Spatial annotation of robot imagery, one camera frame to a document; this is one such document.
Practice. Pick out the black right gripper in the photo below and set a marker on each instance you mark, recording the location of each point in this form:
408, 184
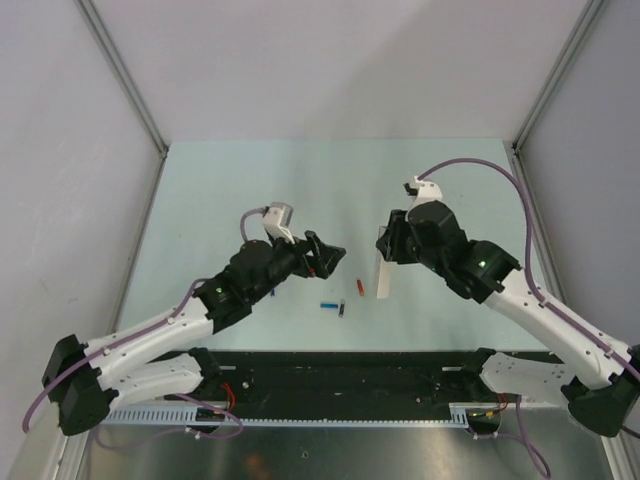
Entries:
391, 242

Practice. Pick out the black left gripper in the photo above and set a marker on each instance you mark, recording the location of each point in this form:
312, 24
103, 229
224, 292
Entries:
323, 260

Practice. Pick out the white remote control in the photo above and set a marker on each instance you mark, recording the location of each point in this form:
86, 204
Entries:
383, 274

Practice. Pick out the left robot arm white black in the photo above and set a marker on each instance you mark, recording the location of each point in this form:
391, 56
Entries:
87, 381

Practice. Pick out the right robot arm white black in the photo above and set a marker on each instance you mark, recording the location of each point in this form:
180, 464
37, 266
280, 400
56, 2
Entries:
592, 378

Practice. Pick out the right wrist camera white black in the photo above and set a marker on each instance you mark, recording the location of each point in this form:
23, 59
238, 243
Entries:
422, 191

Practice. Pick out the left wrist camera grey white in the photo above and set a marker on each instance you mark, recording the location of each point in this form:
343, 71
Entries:
276, 222

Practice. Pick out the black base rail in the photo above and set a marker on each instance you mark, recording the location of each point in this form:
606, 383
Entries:
348, 385

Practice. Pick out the white slotted cable duct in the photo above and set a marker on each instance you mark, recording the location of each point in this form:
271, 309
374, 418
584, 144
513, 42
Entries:
191, 415

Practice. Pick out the left aluminium frame post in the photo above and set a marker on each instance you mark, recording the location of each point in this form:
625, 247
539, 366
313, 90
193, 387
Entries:
91, 16

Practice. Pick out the aluminium frame post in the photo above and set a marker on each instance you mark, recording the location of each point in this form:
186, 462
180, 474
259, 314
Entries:
91, 16
569, 53

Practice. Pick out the right aluminium frame post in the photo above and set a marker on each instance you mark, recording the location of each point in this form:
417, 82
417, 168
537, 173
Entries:
569, 53

